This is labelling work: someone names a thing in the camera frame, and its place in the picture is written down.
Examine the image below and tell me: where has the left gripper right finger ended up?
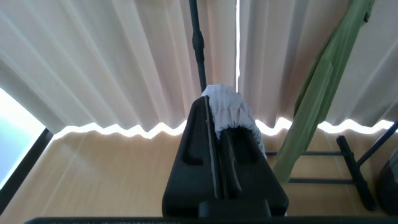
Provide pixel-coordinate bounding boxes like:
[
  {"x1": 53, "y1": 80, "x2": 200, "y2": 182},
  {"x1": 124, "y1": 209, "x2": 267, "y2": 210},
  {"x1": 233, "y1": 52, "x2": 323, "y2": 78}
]
[{"x1": 217, "y1": 126, "x2": 289, "y2": 218}]

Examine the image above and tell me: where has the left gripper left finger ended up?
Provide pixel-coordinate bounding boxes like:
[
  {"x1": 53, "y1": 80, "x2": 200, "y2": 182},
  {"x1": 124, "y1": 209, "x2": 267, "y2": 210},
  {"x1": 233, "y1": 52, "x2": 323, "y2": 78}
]
[{"x1": 162, "y1": 95, "x2": 220, "y2": 218}]

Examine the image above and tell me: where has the pale grey garment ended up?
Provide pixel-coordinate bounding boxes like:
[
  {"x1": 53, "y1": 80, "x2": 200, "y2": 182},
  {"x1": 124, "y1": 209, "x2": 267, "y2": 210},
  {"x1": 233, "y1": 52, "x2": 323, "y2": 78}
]
[{"x1": 201, "y1": 83, "x2": 267, "y2": 159}]

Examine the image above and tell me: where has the green long-sleeved shirt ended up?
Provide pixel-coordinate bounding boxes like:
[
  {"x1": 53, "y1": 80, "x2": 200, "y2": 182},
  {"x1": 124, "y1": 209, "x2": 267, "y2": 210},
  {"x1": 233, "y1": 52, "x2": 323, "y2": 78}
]
[{"x1": 272, "y1": 0, "x2": 376, "y2": 184}]

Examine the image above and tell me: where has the black clothes rack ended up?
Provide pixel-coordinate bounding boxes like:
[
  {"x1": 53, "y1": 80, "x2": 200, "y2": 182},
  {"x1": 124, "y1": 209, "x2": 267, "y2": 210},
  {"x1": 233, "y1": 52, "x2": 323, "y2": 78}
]
[{"x1": 188, "y1": 0, "x2": 398, "y2": 212}]

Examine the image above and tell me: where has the beige curtain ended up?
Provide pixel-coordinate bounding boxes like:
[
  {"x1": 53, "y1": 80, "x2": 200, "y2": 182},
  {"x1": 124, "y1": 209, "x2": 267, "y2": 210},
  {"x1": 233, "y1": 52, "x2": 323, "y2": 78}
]
[{"x1": 0, "y1": 0, "x2": 398, "y2": 139}]

